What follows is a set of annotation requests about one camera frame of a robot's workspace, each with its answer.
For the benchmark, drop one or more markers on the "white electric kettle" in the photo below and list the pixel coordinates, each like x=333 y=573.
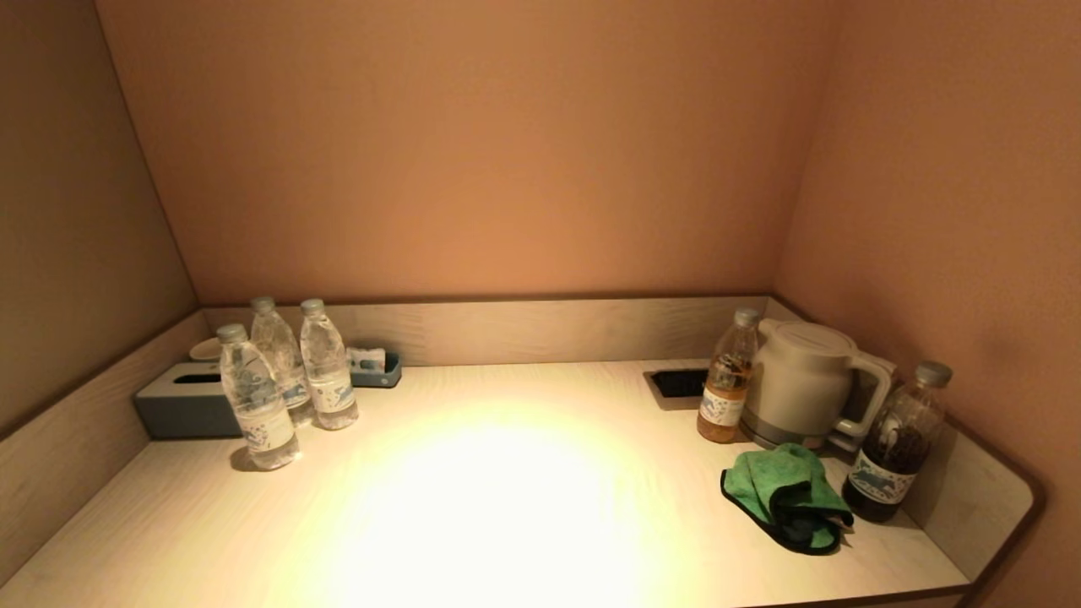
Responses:
x=802 y=371

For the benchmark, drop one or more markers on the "grey tissue box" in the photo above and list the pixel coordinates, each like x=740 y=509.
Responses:
x=181 y=407

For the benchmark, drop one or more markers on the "white sachet packet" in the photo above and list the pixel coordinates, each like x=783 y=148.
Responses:
x=365 y=359

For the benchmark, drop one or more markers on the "small white saucer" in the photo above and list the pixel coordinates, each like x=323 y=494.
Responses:
x=205 y=348

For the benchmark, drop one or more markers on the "large clear water bottle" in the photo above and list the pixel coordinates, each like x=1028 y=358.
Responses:
x=258 y=405

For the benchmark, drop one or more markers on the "green microfibre cloth black trim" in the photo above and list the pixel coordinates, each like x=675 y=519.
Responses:
x=781 y=485

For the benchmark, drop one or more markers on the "black recessed socket panel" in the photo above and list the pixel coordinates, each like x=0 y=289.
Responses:
x=676 y=384

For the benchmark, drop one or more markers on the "dark tea bottle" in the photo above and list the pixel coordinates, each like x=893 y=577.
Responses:
x=897 y=439

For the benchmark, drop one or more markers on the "amber tea bottle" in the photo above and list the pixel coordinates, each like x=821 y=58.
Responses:
x=726 y=380

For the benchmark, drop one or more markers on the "small blue tray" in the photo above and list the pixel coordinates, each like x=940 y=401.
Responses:
x=387 y=377

